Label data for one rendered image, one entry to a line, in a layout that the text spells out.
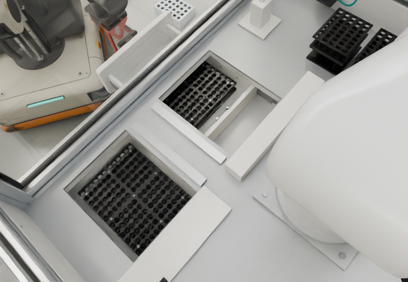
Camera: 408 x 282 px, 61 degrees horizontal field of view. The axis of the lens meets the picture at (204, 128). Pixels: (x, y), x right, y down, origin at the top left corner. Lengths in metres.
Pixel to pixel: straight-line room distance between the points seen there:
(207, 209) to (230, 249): 0.09
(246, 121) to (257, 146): 0.21
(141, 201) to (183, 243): 0.16
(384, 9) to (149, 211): 0.76
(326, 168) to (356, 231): 0.05
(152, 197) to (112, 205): 0.10
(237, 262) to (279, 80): 0.45
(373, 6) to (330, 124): 0.81
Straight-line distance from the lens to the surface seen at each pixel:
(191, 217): 0.77
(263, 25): 1.01
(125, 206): 0.87
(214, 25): 0.99
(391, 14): 1.03
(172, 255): 0.77
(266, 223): 0.78
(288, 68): 0.95
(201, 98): 0.98
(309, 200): 0.26
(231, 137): 0.97
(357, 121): 0.24
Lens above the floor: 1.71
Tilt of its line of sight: 64 degrees down
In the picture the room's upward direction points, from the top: 9 degrees counter-clockwise
